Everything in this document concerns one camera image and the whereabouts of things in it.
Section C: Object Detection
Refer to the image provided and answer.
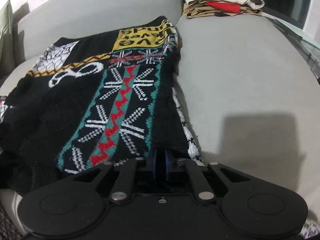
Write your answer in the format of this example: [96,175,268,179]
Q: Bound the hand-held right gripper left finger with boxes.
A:
[59,149,162,203]

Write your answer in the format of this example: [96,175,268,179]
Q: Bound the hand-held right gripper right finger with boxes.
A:
[164,149,253,203]

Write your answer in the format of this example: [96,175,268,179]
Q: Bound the black patterned knit sweater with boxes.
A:
[0,16,204,198]

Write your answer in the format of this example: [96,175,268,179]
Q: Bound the grey sofa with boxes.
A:
[0,0,320,230]

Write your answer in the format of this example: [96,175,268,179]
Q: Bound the red cloth item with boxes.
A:
[205,1,242,13]

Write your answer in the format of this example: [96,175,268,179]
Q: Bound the dark glass-top side table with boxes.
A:
[262,7,320,85]

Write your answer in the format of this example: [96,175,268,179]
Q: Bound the pale green paper sheet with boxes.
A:
[272,17,318,43]

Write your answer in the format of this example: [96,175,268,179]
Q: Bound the large beige cushion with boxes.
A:
[0,0,14,77]

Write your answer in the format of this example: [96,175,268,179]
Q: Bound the dark window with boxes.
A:
[255,0,313,30]

